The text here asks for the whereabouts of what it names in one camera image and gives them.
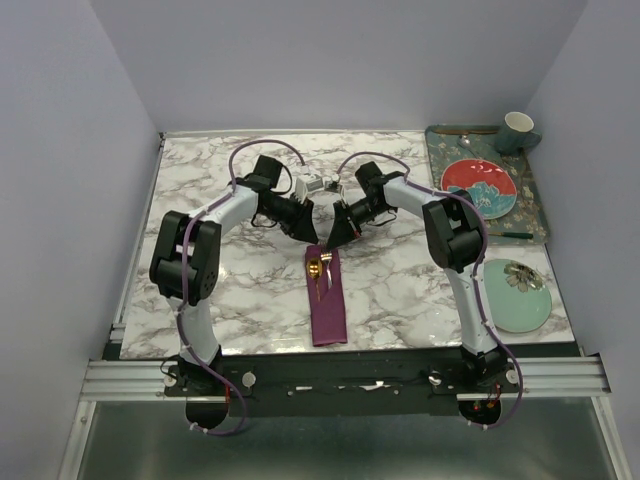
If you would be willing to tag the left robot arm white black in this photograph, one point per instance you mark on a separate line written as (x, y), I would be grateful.
(186, 258)

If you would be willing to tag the green handled knife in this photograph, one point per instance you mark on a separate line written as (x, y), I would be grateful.
(513, 235)

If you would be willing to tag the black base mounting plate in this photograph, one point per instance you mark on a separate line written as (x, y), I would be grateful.
(436, 381)

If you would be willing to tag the silver spoon on placemat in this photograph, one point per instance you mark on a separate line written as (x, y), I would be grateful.
(465, 143)

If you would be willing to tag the gold knife on placemat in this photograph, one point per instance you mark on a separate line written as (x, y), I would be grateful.
(464, 131)

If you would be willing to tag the gold spoon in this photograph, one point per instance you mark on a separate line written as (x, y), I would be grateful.
(314, 268)

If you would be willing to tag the purple cloth napkin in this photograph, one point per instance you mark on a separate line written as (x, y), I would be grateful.
(327, 305)

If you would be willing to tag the dark teal mug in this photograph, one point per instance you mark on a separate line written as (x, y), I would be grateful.
(515, 133)

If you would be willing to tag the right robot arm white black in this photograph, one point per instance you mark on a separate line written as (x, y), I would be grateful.
(457, 241)

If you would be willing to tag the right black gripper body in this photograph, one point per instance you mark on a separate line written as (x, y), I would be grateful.
(359, 213)

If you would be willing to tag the light green plate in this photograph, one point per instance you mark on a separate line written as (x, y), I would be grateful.
(519, 299)

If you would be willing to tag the silver fork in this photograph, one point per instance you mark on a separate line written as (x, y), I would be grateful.
(326, 258)

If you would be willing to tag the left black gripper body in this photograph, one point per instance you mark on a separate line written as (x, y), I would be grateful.
(287, 212)

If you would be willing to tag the aluminium frame rail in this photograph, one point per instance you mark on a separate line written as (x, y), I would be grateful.
(557, 428)

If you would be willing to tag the red and teal plate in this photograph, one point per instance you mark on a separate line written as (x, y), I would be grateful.
(491, 188)

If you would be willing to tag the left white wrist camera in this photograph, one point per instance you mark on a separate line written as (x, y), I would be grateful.
(306, 184)

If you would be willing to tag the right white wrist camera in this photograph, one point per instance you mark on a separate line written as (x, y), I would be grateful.
(333, 185)

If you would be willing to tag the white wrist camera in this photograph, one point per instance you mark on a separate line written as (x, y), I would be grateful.
(306, 184)
(333, 185)

